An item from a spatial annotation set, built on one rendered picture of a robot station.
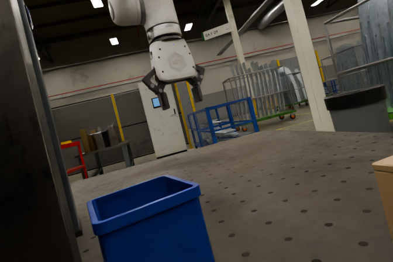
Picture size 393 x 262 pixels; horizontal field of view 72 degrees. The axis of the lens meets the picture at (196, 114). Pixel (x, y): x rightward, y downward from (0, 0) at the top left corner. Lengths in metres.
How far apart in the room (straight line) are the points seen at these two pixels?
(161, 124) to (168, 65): 6.15
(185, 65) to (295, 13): 3.32
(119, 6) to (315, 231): 0.56
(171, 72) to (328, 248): 0.47
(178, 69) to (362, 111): 2.21
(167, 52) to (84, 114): 7.19
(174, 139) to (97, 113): 2.26
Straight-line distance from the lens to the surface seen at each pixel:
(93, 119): 7.74
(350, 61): 10.76
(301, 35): 3.85
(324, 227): 0.35
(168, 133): 6.78
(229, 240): 0.36
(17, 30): 0.29
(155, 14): 0.67
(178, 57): 0.66
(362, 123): 2.71
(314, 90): 3.79
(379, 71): 4.69
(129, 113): 7.61
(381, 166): 0.25
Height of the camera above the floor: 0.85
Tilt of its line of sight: level
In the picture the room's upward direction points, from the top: 14 degrees counter-clockwise
